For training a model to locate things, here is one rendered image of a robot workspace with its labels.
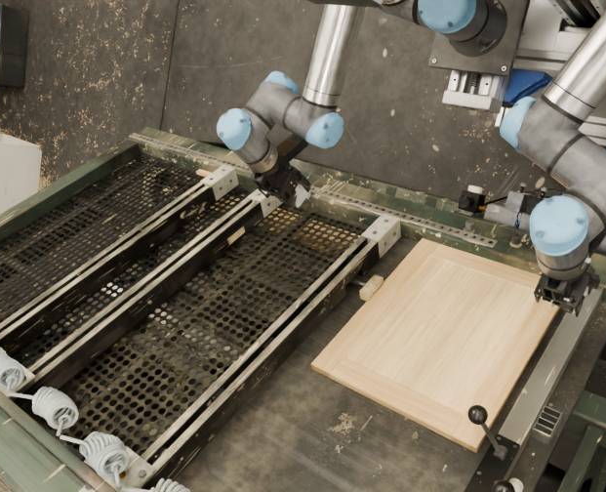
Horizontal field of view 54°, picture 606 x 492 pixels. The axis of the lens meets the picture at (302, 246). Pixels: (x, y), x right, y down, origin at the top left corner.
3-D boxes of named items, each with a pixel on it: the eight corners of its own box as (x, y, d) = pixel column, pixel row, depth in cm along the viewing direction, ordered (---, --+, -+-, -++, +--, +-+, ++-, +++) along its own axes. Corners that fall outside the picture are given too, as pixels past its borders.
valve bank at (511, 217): (646, 208, 171) (635, 208, 152) (630, 255, 174) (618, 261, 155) (482, 170, 199) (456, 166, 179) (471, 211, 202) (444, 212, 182)
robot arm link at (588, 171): (599, 117, 85) (544, 171, 85) (667, 165, 80) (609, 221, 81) (591, 142, 92) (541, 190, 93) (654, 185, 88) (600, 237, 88)
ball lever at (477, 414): (514, 451, 117) (486, 401, 114) (506, 466, 115) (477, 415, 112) (498, 448, 120) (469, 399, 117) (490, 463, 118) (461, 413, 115)
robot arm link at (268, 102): (317, 102, 127) (287, 143, 126) (281, 84, 133) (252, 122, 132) (304, 81, 120) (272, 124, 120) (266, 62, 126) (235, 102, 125)
